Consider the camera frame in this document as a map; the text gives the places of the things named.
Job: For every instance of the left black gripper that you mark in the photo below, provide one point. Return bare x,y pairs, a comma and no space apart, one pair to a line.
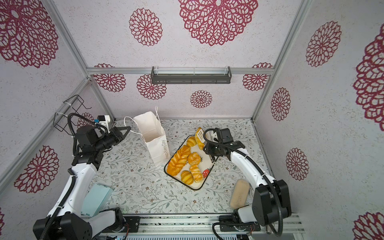
115,131

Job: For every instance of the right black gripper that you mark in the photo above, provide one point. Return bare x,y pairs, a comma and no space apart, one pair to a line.
209,148

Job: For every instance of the striped bread roll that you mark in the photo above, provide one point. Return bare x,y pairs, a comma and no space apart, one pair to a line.
201,146

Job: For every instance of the white paper bag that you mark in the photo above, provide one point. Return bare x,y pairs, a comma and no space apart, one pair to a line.
153,134

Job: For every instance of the metal tongs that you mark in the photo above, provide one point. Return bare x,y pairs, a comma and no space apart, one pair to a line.
200,136

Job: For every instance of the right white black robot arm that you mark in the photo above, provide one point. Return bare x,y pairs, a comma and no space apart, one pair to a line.
271,202

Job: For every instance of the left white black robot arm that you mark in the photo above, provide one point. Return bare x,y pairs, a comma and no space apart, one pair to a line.
64,221

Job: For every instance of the small round bread top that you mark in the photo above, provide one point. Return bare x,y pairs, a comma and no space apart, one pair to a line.
191,142

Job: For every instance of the long braided orange bread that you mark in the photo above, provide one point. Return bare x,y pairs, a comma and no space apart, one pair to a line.
179,160

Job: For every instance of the white tray black rim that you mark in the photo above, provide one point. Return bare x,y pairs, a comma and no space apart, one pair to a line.
190,165

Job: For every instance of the yellow bun bottom left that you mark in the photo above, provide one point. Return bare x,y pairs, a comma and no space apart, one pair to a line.
187,177

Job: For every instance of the beige sponge block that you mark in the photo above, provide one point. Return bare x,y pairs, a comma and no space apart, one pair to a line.
240,194

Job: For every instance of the light green box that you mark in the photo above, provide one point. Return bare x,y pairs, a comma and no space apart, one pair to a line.
96,200

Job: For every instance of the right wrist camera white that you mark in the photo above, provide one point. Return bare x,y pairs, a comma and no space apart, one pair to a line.
213,136

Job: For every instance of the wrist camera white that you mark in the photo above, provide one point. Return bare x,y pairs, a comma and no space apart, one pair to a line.
213,136
104,120

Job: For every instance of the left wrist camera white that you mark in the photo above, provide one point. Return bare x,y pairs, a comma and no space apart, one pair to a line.
104,120

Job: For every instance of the black wall shelf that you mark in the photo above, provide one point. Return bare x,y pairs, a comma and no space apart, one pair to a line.
190,77

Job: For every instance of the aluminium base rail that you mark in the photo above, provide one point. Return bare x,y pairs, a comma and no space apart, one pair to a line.
179,224

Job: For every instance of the metal handled tool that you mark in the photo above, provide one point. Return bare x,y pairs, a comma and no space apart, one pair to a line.
268,230

